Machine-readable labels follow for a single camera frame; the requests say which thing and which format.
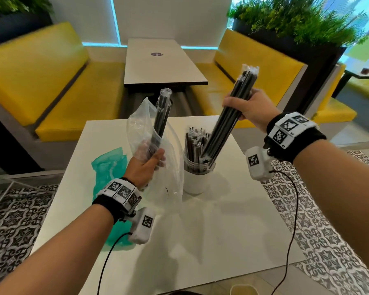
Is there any black camera cable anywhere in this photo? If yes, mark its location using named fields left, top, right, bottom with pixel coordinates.
left=97, top=232, right=133, bottom=295
left=269, top=170, right=299, bottom=295

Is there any small dark planter box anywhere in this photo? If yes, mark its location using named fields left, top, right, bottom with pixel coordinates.
left=0, top=12, right=53, bottom=48

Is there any white straw holder cup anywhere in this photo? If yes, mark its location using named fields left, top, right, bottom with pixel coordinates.
left=183, top=153, right=216, bottom=195

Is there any green plastic bag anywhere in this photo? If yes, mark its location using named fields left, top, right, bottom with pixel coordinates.
left=91, top=147, right=136, bottom=247

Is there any beige round container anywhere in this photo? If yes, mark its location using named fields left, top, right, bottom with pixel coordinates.
left=230, top=285, right=259, bottom=295

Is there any long yellow bench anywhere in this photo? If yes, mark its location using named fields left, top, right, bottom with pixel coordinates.
left=0, top=22, right=125, bottom=142

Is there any group of wrapped straws upright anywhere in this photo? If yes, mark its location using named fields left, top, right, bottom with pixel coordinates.
left=184, top=126, right=212, bottom=174

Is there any yellow bench with white side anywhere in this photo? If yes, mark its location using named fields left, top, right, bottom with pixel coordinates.
left=191, top=29, right=308, bottom=129

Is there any clear plastic bag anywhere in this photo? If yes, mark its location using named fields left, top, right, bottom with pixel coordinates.
left=127, top=96, right=185, bottom=210

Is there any black wristband with markers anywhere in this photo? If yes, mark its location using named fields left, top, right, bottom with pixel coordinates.
left=263, top=112, right=327, bottom=163
left=92, top=177, right=142, bottom=225

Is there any large dark planter box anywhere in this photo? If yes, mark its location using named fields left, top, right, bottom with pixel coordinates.
left=232, top=18, right=347, bottom=115

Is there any small green plant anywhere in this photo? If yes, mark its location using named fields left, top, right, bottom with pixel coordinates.
left=0, top=0, right=54, bottom=19

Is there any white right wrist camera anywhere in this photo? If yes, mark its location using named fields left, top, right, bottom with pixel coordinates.
left=245, top=146, right=276, bottom=182

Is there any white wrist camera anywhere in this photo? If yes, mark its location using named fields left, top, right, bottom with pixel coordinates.
left=245, top=146, right=276, bottom=182
left=128, top=207, right=156, bottom=245

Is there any white rectangular table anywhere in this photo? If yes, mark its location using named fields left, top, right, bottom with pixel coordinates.
left=124, top=38, right=208, bottom=89

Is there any black left camera cable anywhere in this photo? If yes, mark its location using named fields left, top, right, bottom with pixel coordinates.
left=97, top=232, right=133, bottom=295

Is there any black left wristband with markers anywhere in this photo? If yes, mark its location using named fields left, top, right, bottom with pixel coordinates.
left=92, top=177, right=142, bottom=225

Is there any small bundle of black straws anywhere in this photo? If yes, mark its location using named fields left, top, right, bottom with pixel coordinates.
left=148, top=88, right=173, bottom=161

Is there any large bundle of black straws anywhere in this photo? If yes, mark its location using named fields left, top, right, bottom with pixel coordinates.
left=201, top=64, right=260, bottom=166

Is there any black right wristband with markers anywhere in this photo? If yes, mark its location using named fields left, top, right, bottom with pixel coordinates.
left=263, top=112, right=327, bottom=163

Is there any black right camera cable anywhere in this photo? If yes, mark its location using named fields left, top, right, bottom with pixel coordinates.
left=269, top=170, right=299, bottom=295

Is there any white table with black edge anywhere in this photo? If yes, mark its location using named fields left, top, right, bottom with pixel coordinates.
left=332, top=56, right=369, bottom=99

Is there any person's left hand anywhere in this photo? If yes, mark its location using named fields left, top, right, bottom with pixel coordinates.
left=123, top=144, right=166, bottom=190

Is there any person's right forearm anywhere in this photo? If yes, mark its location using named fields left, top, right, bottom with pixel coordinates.
left=293, top=140, right=369, bottom=284

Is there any large green plant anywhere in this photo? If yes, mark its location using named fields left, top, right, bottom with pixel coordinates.
left=228, top=0, right=369, bottom=48

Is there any person's left forearm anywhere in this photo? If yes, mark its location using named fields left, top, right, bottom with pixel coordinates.
left=0, top=204, right=115, bottom=295

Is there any person's right hand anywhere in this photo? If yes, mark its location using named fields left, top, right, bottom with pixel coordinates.
left=222, top=88, right=282, bottom=133

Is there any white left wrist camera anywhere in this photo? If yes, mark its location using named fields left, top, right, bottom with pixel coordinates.
left=128, top=207, right=156, bottom=245

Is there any small yellow bench seat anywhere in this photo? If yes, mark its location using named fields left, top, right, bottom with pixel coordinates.
left=312, top=63, right=357, bottom=125

